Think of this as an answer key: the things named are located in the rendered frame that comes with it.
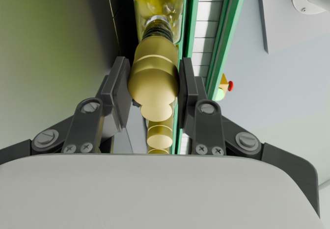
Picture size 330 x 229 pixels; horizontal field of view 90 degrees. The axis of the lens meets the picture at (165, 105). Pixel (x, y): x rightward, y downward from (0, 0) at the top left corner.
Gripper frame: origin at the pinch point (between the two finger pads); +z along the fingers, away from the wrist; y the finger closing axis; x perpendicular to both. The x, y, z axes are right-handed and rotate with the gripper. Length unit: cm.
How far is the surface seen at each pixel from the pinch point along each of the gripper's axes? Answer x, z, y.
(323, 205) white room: -416, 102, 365
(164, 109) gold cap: -5.2, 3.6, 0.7
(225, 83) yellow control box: -28, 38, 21
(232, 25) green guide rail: -3.7, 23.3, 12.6
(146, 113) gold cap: -5.9, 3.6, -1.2
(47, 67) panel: -3.0, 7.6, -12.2
